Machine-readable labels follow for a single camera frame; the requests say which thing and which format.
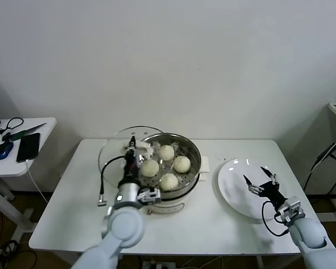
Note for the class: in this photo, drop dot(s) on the white electric cooking pot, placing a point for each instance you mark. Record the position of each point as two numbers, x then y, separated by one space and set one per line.
170 206

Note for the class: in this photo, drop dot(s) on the white steamed baozi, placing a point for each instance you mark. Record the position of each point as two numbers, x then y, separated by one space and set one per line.
182 164
166 152
149 168
169 181

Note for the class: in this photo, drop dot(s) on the white side table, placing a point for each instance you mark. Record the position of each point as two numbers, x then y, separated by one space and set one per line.
47 131

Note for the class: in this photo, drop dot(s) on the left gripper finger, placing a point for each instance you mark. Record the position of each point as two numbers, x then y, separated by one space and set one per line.
132 142
141 158

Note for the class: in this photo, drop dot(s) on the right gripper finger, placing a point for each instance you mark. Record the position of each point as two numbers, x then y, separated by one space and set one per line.
250 185
268 173

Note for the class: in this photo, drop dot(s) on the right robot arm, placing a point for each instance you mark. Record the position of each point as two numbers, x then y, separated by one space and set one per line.
310 232

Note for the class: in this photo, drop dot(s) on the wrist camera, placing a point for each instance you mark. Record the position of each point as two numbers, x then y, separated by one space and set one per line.
150 194
292 208

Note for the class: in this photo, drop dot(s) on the stainless steel steamer basket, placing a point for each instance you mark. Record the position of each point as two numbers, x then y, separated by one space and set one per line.
193 157

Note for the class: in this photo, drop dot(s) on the blue computer mouse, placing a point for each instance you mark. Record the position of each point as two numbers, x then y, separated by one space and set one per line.
2 150

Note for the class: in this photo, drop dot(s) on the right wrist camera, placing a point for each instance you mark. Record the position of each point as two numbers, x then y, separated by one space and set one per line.
292 208

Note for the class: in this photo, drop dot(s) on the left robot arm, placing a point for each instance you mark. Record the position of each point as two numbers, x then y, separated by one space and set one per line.
123 227

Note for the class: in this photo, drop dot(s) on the glass pot lid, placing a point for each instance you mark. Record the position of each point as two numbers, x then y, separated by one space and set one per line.
112 148

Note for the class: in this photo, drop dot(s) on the black smartphone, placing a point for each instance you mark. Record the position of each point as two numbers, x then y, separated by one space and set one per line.
28 147

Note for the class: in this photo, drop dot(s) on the white round plate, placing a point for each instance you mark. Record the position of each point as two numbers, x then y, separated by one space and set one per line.
232 182

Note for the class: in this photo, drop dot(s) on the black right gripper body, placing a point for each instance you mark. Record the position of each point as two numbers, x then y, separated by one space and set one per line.
271 193

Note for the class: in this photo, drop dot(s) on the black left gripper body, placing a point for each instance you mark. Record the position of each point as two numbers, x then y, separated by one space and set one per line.
131 168

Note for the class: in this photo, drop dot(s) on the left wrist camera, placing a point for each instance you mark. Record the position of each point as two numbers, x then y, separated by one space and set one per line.
150 194

